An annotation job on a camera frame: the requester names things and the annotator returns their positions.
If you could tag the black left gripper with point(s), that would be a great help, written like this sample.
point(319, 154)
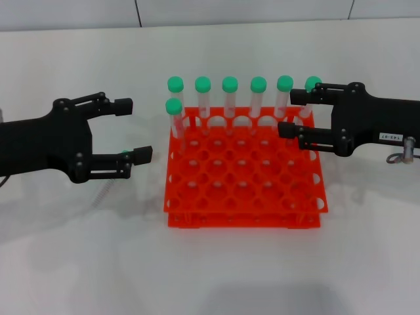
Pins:
point(39, 144)

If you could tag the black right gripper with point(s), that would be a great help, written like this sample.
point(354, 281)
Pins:
point(377, 118)

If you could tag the green capped clear test tube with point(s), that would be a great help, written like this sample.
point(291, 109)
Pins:
point(230, 84)
point(285, 82)
point(174, 105)
point(175, 83)
point(258, 84)
point(103, 193)
point(202, 84)
point(310, 82)

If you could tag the orange plastic test tube rack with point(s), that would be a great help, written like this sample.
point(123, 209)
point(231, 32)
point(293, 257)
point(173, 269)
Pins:
point(243, 224)

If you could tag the grey metal right gripper plug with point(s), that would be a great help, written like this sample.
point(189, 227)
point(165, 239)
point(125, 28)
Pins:
point(409, 149)

